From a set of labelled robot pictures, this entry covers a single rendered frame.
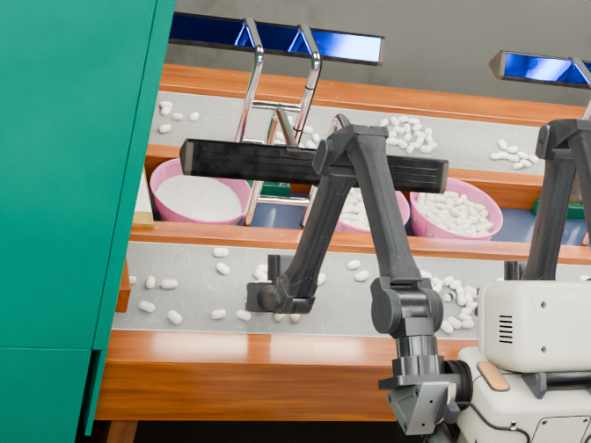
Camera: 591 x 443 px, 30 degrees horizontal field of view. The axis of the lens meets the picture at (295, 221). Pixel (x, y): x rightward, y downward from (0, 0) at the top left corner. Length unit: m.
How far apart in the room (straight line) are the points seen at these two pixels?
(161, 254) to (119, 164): 0.73
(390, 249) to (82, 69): 0.60
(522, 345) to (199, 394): 0.87
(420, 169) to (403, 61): 1.97
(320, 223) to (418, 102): 1.36
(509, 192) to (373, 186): 1.34
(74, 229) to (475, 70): 2.88
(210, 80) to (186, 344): 1.11
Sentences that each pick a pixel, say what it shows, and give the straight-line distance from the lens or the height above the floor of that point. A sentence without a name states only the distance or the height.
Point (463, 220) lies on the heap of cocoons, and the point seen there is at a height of 0.74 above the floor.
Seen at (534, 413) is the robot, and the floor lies 1.22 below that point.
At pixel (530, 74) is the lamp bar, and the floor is 1.07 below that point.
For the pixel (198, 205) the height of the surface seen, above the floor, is 0.74.
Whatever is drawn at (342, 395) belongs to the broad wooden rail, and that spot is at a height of 0.67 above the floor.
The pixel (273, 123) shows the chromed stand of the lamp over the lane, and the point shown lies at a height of 1.07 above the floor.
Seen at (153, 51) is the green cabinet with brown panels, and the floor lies 1.53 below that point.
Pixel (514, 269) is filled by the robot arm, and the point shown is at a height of 1.04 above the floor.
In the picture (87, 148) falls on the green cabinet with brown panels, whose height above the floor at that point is 1.33.
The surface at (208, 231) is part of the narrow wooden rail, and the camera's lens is 2.71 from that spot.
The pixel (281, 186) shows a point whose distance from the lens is 3.01.
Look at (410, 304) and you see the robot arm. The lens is 1.88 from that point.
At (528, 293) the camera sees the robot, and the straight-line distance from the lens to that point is 1.82.
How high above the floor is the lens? 2.43
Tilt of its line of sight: 36 degrees down
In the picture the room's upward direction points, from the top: 17 degrees clockwise
